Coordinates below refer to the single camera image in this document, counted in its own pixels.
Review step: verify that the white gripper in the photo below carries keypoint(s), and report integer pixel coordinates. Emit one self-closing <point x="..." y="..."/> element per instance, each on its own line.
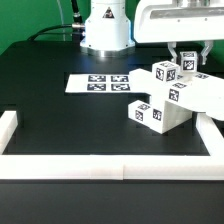
<point x="179" y="21"/>

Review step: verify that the white tagged cube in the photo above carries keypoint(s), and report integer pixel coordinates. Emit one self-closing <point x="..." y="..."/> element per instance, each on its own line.
<point x="189" y="61"/>
<point x="165" y="71"/>

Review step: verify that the white chair back part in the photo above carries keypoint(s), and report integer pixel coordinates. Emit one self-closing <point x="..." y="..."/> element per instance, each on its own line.
<point x="198" y="92"/>

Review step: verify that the white chair seat part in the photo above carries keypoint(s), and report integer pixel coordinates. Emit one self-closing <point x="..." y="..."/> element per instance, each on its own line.
<point x="174" y="115"/>

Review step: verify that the white chair side bar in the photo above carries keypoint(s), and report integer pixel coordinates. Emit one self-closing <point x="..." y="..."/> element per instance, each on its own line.
<point x="8" y="124"/>

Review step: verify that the white base tag plate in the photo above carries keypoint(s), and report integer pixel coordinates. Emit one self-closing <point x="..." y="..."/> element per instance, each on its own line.
<point x="98" y="83"/>

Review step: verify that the white U-shaped fence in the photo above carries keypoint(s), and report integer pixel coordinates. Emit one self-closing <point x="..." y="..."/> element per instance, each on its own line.
<point x="98" y="167"/>

